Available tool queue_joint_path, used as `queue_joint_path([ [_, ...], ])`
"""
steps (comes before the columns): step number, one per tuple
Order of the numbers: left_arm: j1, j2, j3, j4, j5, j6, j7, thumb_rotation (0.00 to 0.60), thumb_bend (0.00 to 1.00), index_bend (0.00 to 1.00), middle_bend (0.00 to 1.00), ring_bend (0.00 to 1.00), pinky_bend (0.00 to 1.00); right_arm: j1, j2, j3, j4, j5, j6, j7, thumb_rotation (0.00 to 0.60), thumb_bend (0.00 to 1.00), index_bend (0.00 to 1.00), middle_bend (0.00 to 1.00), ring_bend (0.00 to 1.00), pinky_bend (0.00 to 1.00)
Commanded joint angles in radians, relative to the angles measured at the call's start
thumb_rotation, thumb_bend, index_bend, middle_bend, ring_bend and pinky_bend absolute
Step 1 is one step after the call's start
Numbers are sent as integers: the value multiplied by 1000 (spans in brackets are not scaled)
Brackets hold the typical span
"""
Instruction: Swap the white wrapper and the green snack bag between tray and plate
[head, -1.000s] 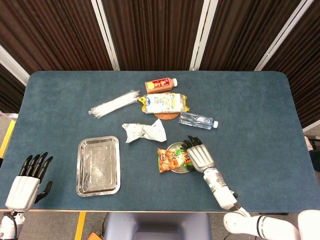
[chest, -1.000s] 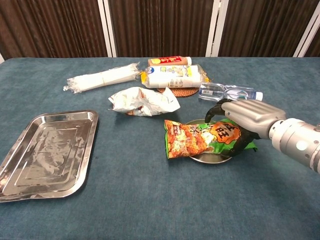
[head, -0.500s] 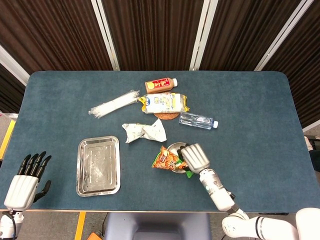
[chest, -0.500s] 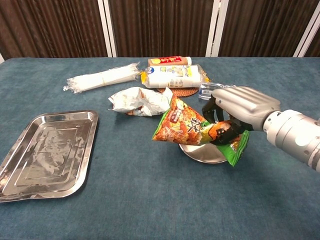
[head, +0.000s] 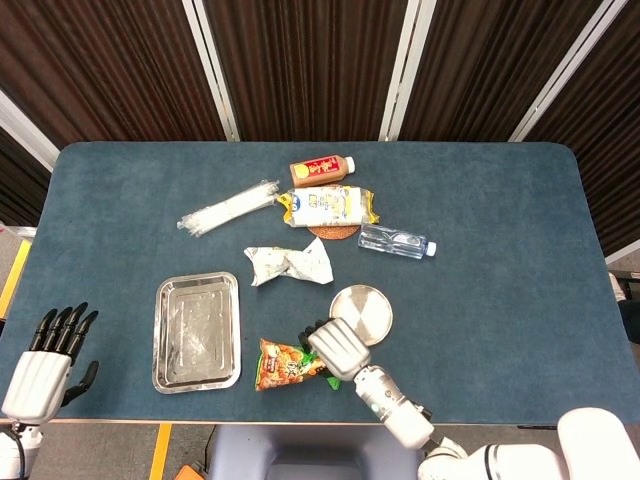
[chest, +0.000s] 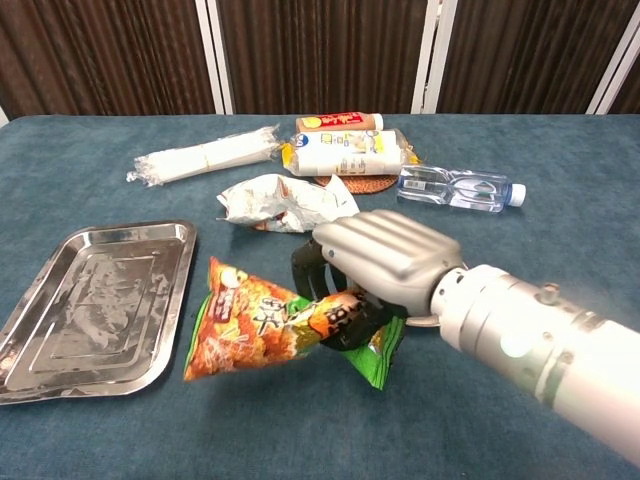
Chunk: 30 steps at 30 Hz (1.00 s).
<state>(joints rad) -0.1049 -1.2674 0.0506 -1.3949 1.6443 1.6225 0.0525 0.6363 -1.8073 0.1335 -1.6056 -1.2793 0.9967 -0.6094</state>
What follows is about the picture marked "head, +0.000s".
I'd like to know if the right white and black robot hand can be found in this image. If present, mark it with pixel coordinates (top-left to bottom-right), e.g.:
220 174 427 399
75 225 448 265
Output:
298 317 374 384

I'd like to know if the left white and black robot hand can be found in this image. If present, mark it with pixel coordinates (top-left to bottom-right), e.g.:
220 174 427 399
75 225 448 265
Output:
0 301 101 425

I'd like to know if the green orange snack bag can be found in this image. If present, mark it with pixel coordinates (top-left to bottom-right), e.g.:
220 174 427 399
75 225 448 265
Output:
253 337 344 393

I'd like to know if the white snack bag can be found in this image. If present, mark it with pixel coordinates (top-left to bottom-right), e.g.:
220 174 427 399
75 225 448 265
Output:
243 236 335 288

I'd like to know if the pale grey robot base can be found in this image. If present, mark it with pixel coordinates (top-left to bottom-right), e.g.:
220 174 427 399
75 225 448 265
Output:
207 424 426 480

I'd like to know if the round stainless steel plate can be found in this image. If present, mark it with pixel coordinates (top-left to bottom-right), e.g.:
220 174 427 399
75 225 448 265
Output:
328 283 395 347

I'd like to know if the round woven brown coaster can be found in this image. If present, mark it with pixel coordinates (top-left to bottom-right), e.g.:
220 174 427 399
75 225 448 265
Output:
307 224 361 242

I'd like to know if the clear plastic water bottle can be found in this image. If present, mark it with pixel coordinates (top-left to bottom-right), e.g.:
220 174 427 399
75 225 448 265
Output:
357 223 438 260

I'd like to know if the white bread package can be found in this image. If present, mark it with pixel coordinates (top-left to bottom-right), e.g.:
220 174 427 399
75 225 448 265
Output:
277 184 381 229

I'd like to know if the rectangular stainless steel tray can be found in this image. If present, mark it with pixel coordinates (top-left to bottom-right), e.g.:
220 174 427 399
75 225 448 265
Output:
151 271 243 395

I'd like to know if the brown drink bottle red label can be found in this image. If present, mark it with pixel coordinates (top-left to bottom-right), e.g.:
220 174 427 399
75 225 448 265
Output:
289 154 357 189

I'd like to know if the clear bag of white straws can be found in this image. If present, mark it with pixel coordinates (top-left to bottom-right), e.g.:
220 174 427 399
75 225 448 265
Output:
175 178 281 239

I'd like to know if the brown screen panel white frame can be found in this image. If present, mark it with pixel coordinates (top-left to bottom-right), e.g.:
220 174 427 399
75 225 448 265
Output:
0 0 241 151
0 89 61 227
199 0 424 144
379 0 619 144
509 0 640 264

